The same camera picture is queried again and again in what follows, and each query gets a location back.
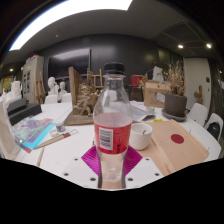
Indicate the white plaster bust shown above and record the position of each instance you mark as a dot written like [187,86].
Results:
[62,88]
[52,86]

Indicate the small yellow strip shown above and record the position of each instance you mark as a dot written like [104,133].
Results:
[158,120]

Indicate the dried plant in grey pot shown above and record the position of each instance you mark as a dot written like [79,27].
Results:
[175,103]

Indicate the wooden wall figure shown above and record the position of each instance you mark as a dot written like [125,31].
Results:
[198,95]

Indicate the small glass jar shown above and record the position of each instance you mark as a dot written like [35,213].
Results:
[60,127]

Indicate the black wall screen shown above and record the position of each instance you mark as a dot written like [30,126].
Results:
[66,65]

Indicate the black flat box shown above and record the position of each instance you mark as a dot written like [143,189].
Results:
[23,111]

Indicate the black backpack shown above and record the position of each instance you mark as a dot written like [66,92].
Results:
[214,130]

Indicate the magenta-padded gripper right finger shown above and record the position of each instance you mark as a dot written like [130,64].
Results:
[135,161]

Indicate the white cabinet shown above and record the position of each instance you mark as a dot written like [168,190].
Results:
[31,78]

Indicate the wooden easel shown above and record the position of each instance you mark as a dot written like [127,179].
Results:
[97,80]
[39,88]

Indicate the colourful painted book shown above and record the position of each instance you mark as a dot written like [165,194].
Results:
[33,131]

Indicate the printed paper sheets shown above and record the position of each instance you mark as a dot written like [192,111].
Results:
[138,113]

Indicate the flat round red coaster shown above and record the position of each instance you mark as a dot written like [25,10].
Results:
[177,138]

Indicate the small white cup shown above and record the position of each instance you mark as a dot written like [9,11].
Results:
[150,110]

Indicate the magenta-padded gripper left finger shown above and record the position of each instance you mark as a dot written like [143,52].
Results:
[90,160]

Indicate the white ceramic mug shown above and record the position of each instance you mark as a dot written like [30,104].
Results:
[140,138]

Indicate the white plastic chair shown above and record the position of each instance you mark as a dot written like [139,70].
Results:
[66,98]
[197,113]
[51,99]
[215,117]

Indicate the clear red-labelled drink bottle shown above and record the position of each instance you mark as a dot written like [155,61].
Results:
[112,133]

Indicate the red box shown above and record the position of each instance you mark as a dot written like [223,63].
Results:
[136,80]

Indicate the white plaster statue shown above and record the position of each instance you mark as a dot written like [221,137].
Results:
[15,90]

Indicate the wooden paintbrush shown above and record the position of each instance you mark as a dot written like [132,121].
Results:
[53,140]
[40,156]

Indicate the white plaster figure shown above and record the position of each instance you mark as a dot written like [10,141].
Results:
[158,74]

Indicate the brown cardboard box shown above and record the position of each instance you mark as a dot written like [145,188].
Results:
[155,95]

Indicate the ceiling spotlights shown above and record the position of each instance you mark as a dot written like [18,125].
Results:
[180,46]

